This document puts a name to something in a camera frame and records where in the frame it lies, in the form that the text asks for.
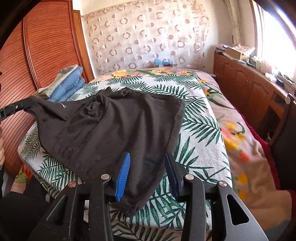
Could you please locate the folded blue jeans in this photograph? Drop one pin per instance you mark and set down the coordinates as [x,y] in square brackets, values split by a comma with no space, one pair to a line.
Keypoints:
[71,84]

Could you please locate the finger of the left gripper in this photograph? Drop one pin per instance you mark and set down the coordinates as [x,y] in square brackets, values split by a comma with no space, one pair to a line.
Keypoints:
[24,104]

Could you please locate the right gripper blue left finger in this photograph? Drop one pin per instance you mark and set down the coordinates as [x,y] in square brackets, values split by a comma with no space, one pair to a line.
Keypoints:
[109,188]

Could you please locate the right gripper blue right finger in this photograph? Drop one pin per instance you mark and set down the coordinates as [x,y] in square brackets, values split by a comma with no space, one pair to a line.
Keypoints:
[189,189]

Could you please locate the wooden louvered wardrobe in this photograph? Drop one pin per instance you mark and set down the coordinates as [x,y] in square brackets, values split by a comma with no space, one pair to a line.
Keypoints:
[49,38]

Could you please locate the folded beige pants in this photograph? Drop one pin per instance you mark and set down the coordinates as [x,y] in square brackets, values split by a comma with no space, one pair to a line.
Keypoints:
[62,74]

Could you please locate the left hand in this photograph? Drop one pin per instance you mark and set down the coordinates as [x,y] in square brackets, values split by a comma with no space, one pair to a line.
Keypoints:
[2,155]

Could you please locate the blue toy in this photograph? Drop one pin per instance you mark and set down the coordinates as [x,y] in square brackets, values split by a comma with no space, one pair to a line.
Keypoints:
[162,63]

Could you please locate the wooden sideboard cabinet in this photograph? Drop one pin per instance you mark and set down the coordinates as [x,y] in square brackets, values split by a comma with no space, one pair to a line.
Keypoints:
[260,101]

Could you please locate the floral pink blanket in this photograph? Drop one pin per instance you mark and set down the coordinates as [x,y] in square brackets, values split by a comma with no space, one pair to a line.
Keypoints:
[250,169]

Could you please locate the circle pattern sheer curtain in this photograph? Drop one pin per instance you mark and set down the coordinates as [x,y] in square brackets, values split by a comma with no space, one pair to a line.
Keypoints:
[131,35]

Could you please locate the black pants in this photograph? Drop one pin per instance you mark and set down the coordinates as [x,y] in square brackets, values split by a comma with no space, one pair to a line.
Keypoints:
[90,135]

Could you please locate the palm leaf bed cover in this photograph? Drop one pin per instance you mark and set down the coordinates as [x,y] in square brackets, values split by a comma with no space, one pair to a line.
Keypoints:
[200,149]

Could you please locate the cardboard box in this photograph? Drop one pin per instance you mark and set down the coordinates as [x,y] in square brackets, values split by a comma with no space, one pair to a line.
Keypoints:
[240,52]

